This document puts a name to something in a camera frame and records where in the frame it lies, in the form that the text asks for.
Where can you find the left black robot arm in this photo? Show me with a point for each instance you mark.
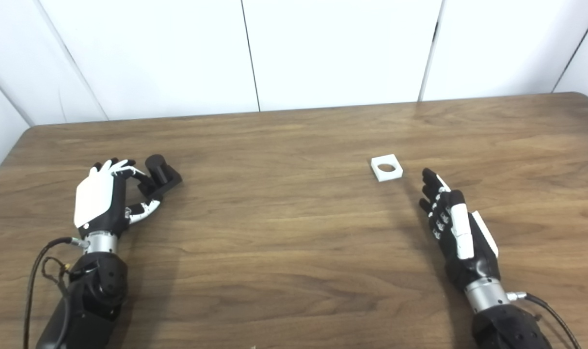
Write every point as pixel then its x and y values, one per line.
pixel 97 295

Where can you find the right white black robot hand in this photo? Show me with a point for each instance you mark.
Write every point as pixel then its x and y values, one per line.
pixel 475 266

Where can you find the black peg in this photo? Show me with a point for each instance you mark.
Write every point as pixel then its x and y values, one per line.
pixel 165 177

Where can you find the white square piece with hole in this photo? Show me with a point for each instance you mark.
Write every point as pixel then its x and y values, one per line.
pixel 393 175

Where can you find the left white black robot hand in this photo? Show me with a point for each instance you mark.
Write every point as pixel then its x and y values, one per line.
pixel 95 198

